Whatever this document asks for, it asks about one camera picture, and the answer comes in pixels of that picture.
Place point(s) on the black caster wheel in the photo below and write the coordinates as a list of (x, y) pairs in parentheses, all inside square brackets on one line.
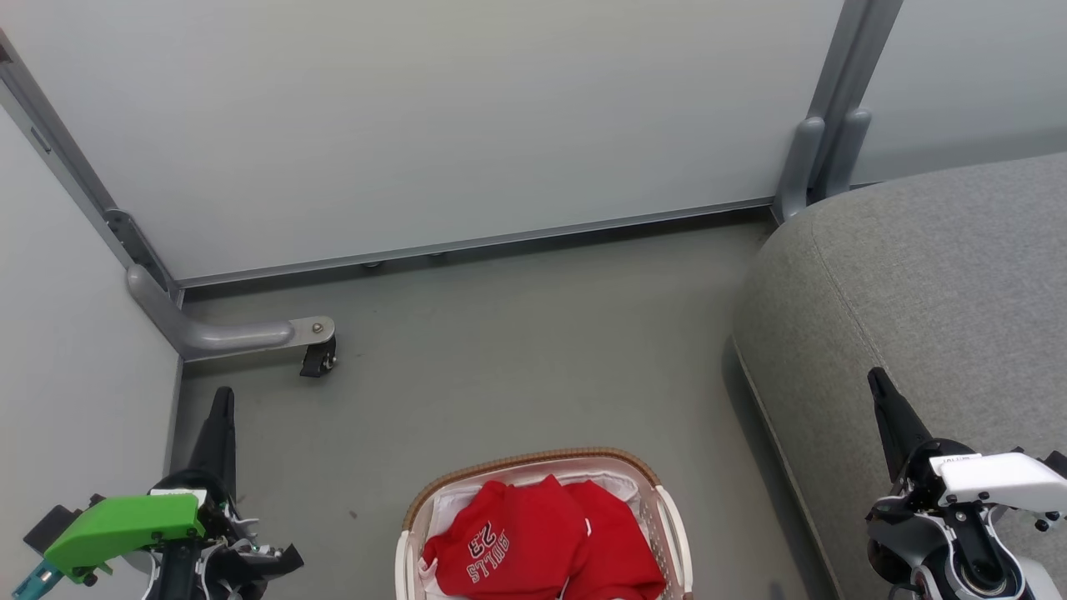
[(318, 358)]

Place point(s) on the white laundry basket brown rim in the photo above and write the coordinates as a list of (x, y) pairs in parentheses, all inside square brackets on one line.
[(675, 533)]

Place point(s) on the grey partition corner post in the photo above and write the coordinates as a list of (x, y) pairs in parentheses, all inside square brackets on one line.
[(75, 171)]

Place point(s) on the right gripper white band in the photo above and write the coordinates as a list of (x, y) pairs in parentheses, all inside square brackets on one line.
[(1000, 479)]

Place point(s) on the grey partition bottom rail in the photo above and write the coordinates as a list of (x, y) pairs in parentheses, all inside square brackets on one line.
[(500, 240)]

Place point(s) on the white cloth basket liner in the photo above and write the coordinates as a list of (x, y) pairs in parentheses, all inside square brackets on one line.
[(454, 504)]

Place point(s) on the grey partition upright post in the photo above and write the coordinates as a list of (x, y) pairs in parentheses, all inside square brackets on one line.
[(850, 67)]

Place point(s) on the red basketball jersey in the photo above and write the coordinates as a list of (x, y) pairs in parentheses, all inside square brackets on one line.
[(525, 542)]

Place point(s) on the grey fabric sofa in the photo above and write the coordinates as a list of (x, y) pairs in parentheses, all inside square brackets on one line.
[(942, 333)]

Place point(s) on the teal left camera connector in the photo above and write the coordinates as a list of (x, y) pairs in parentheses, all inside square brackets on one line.
[(33, 579)]

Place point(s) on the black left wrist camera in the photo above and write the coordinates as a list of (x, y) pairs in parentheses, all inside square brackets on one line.
[(50, 527)]

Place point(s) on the grey partition foot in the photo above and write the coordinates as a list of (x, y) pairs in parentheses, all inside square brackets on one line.
[(217, 335), (846, 154), (798, 167)]

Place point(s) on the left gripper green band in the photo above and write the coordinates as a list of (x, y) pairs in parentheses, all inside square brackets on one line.
[(125, 525)]

